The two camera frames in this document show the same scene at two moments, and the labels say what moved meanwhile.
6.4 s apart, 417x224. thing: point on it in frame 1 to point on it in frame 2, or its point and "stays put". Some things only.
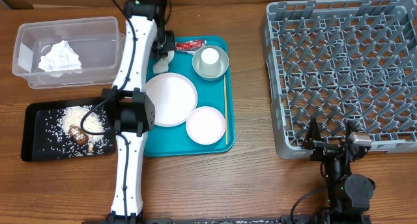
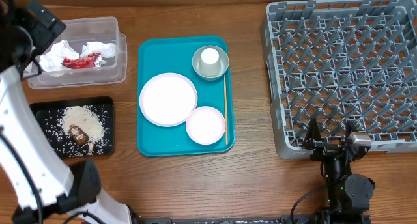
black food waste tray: (51, 130) stays put
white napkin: (162, 64) to (107, 50)
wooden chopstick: (225, 110) stays put
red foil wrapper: (190, 47) to (90, 60)
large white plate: (174, 97) stays put
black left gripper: (169, 45) to (43, 36)
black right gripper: (324, 149) stays put
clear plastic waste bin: (98, 43) stays put
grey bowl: (223, 58) stays put
